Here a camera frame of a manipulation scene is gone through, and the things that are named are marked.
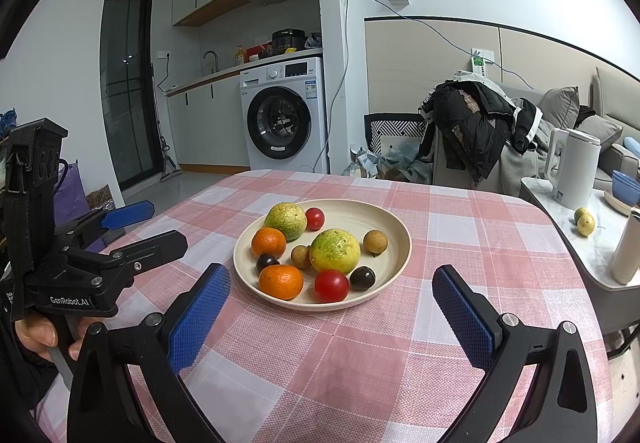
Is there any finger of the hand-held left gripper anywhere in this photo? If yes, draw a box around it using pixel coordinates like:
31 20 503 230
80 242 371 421
55 201 156 249
62 230 189 291

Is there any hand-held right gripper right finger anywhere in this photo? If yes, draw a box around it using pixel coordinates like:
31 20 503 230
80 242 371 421
431 264 598 443

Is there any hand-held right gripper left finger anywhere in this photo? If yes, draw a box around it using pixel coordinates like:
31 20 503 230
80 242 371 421
66 263 241 443

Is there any large orange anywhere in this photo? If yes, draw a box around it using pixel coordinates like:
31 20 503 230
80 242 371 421
258 265 305 301

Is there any cream round plate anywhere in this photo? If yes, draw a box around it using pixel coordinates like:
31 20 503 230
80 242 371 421
233 199 412 312

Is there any small orange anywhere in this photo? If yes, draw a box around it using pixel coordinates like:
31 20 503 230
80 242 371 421
251 227 287 260

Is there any brown longan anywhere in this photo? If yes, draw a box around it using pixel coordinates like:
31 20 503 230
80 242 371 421
363 229 389 255
290 245 313 270

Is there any person's left hand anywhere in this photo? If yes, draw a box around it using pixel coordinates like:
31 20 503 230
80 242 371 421
14 310 96 366

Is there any brown patterned bag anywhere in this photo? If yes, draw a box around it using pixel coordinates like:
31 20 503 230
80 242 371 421
86 185 112 210

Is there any purple bag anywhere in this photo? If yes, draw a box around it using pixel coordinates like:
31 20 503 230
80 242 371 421
52 162 91 226

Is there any grey floor mop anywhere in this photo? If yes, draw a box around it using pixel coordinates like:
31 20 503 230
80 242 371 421
150 64 181 182

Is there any dark glass door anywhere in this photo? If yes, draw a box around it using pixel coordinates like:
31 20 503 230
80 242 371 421
100 0 156 194

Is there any white kitchen base cabinet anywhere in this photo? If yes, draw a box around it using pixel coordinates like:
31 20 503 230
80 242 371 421
166 70 251 168

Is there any pink checked tablecloth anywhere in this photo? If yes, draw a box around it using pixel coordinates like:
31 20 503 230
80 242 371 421
35 169 613 443

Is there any wrinkled yellow passion fruit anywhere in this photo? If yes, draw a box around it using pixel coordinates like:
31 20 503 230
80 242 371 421
264 202 308 242

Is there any white marble side table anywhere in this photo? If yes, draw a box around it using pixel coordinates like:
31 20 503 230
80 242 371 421
520 177 640 336

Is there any green-yellow citrus fruit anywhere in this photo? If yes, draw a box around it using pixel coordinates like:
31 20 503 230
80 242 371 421
309 229 362 274

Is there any grey hoodie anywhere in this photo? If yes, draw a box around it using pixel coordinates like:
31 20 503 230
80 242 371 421
500 120 551 196

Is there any crumpled bags pile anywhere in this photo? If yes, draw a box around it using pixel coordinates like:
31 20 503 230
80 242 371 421
350 145 431 184

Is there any white washing machine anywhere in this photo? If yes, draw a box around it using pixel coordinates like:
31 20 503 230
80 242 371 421
240 57 330 175

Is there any white electric kettle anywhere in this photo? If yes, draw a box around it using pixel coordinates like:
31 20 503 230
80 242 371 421
544 128 602 210

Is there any black jacket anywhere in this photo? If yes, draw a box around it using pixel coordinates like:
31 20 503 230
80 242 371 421
417 80 543 184

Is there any white shallow dish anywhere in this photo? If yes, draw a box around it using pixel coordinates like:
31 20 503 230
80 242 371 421
603 189 636 215

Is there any black patterned chair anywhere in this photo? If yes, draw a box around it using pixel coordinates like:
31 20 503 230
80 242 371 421
363 113 431 174

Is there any blue bowl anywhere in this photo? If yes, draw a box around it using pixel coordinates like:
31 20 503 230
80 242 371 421
611 170 640 206

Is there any grey cushion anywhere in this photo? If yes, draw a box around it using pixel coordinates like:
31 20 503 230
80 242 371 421
537 86 581 130
577 115 625 146

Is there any black cooking pot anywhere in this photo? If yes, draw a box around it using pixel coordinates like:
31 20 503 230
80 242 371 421
272 29 307 51

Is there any beige sofa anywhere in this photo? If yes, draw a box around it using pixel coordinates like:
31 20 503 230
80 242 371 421
500 68 640 204

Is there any blue cable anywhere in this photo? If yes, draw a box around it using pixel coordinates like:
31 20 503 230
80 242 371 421
320 0 536 88

